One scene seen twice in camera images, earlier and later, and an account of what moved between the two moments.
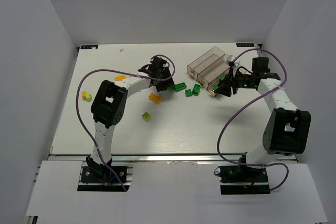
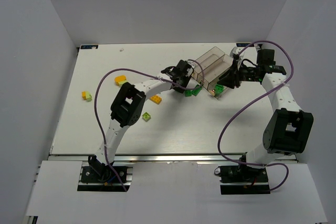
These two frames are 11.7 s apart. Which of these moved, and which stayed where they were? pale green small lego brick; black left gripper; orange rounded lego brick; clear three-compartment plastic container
Moved: black left gripper
Stayed: orange rounded lego brick; clear three-compartment plastic container; pale green small lego brick
